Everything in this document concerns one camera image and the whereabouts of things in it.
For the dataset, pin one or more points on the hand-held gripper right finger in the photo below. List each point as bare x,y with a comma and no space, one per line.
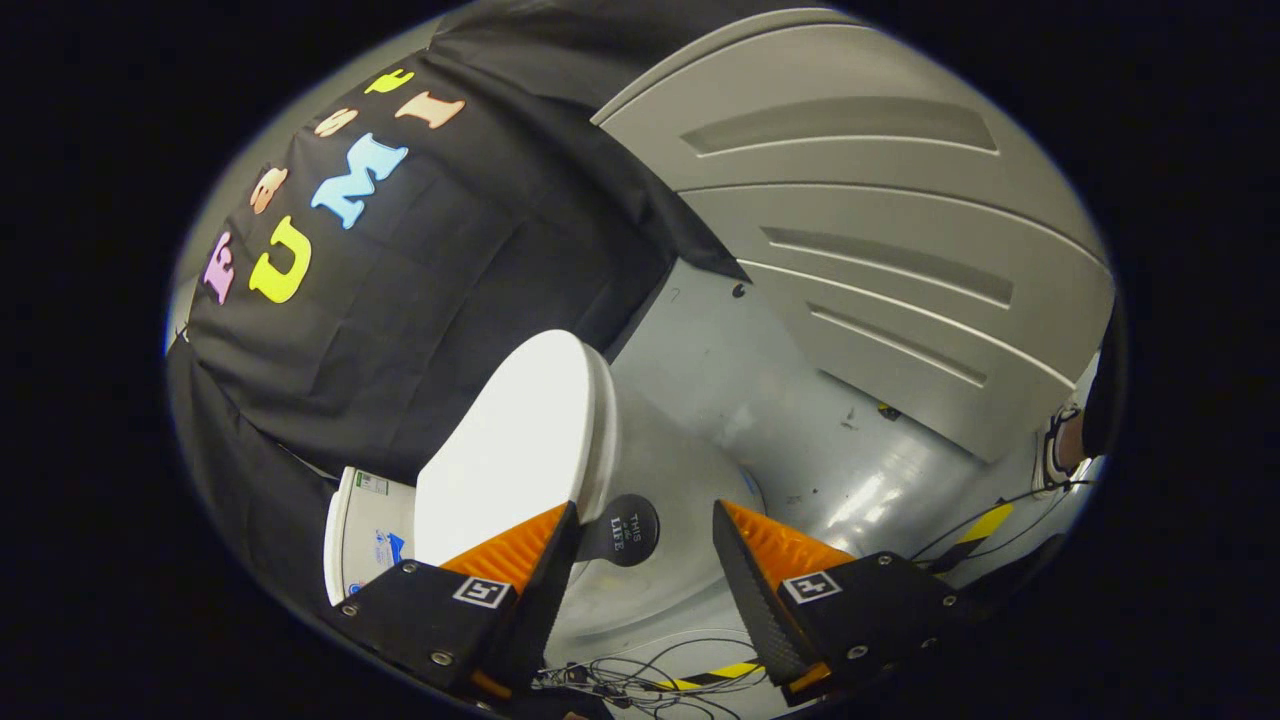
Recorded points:
750,590

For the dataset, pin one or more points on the white toilet lid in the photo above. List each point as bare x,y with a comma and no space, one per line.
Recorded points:
510,450

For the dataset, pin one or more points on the person's dark trouser leg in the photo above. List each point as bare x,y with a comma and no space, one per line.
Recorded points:
1105,400

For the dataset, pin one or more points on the black backdrop cloth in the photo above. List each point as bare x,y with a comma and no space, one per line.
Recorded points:
430,300

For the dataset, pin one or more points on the grey ribbed plastic panel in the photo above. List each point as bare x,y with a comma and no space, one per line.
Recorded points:
850,200

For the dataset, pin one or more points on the white toilet tank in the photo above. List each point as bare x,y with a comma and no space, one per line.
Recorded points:
365,530

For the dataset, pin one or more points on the person's white shoe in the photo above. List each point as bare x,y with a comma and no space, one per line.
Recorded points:
1050,455

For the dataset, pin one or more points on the black round label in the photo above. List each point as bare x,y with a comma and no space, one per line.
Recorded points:
625,530

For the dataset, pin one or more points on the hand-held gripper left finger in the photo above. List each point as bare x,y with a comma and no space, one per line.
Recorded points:
545,590

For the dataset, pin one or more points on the yellow black hazard tape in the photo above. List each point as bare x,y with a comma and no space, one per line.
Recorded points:
985,522
735,670

